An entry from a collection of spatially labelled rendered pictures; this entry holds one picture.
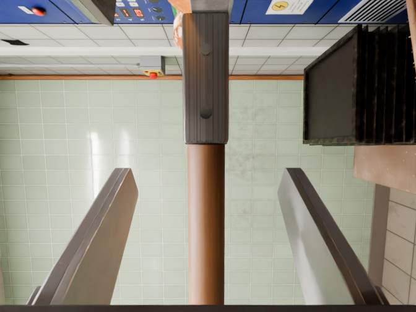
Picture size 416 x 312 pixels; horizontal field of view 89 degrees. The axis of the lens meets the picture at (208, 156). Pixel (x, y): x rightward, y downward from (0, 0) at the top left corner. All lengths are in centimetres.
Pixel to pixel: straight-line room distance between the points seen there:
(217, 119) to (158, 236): 144
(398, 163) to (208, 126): 81
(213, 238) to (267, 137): 128
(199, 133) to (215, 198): 5
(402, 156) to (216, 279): 80
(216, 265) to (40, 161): 164
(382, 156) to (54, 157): 173
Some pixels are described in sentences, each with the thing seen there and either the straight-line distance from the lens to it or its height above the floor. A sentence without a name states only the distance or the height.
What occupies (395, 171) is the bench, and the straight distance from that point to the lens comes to 93.
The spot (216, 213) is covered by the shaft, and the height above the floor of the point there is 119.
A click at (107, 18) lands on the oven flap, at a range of 53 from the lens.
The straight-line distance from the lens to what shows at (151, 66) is 110.
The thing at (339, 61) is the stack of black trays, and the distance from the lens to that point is 75.
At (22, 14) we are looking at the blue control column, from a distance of 90.
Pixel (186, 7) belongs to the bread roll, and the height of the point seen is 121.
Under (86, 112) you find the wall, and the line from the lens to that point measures 158.
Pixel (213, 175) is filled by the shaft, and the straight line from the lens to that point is 16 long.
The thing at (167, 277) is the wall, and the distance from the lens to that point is 170.
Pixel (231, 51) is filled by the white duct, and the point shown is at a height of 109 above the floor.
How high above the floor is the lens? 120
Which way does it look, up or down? level
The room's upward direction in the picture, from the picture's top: 90 degrees counter-clockwise
